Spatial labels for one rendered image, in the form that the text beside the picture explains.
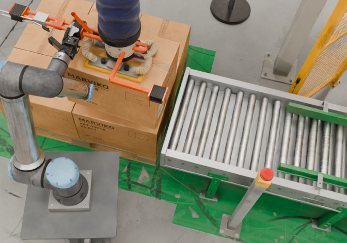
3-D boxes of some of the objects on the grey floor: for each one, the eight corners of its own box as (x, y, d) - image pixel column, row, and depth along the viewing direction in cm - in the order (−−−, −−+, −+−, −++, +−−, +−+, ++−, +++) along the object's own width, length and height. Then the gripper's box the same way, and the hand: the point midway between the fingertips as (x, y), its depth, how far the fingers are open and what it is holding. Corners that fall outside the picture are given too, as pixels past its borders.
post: (236, 222, 299) (272, 172, 213) (234, 231, 296) (270, 184, 209) (226, 220, 300) (259, 168, 213) (225, 229, 297) (257, 180, 210)
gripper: (74, 65, 222) (87, 36, 233) (69, 50, 211) (84, 21, 221) (59, 62, 223) (73, 33, 233) (54, 47, 212) (69, 17, 222)
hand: (73, 27), depth 227 cm, fingers closed on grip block, 6 cm apart
